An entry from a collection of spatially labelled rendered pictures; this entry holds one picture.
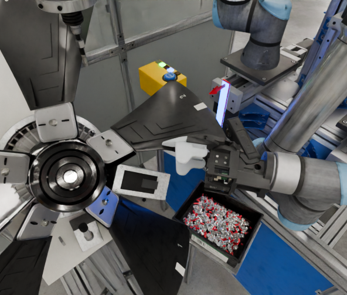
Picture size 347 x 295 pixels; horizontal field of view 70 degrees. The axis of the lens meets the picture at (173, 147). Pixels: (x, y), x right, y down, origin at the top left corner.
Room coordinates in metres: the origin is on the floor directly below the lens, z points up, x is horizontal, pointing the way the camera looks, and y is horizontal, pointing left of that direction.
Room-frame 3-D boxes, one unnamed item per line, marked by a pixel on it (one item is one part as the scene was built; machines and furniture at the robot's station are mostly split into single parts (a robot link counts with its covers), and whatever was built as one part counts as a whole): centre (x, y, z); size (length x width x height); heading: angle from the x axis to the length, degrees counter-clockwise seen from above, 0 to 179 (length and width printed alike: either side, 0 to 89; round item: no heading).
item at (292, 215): (0.27, -0.27, 1.08); 0.11 x 0.08 x 0.11; 21
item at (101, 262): (0.33, 0.30, 0.46); 0.09 x 0.05 x 0.91; 130
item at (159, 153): (0.82, 0.06, 0.39); 0.04 x 0.04 x 0.78; 40
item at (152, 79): (0.79, 0.04, 1.02); 0.16 x 0.10 x 0.11; 40
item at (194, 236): (0.33, -0.13, 0.85); 0.22 x 0.17 x 0.07; 55
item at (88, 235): (0.24, 0.21, 0.99); 0.02 x 0.02 x 0.06
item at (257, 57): (0.93, -0.35, 1.09); 0.15 x 0.15 x 0.10
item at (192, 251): (0.36, -0.08, 0.40); 0.03 x 0.03 x 0.80; 55
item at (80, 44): (0.33, 0.13, 1.39); 0.01 x 0.01 x 0.05
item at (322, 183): (0.26, -0.28, 1.17); 0.11 x 0.08 x 0.09; 77
